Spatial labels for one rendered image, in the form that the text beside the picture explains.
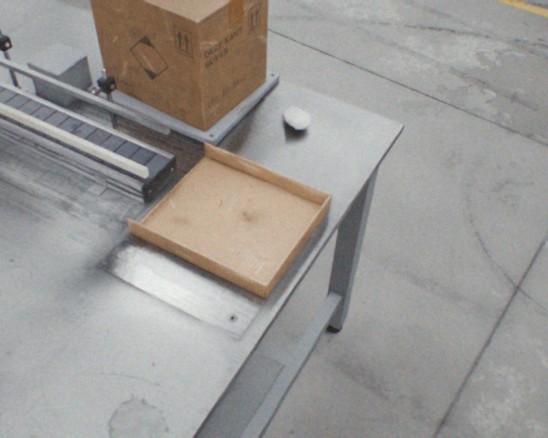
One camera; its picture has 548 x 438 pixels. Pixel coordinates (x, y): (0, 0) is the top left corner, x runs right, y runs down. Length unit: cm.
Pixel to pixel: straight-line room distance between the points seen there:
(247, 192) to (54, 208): 38
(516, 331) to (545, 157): 94
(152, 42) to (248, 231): 45
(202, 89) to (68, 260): 44
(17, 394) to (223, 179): 56
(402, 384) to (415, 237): 61
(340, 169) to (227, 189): 25
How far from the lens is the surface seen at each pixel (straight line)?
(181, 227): 120
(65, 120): 142
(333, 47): 330
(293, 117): 141
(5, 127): 145
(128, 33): 139
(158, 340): 106
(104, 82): 135
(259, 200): 125
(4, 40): 155
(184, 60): 130
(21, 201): 133
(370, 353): 204
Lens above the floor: 173
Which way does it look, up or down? 47 degrees down
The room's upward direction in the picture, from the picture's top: 3 degrees clockwise
